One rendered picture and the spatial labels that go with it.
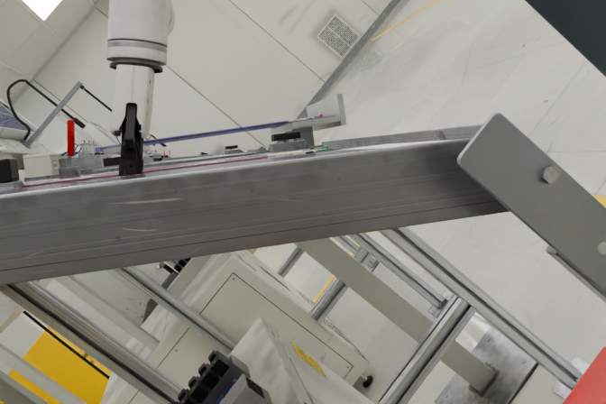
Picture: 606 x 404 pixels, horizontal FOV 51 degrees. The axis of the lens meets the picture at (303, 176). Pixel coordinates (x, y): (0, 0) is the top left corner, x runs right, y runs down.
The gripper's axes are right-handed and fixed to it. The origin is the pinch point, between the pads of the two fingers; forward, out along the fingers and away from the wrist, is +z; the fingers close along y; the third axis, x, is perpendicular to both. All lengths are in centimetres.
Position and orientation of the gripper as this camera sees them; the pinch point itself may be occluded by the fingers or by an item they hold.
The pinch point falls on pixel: (131, 172)
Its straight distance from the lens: 96.4
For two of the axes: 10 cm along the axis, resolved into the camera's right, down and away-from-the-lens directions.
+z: -0.6, 10.0, 0.2
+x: 9.8, 0.5, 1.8
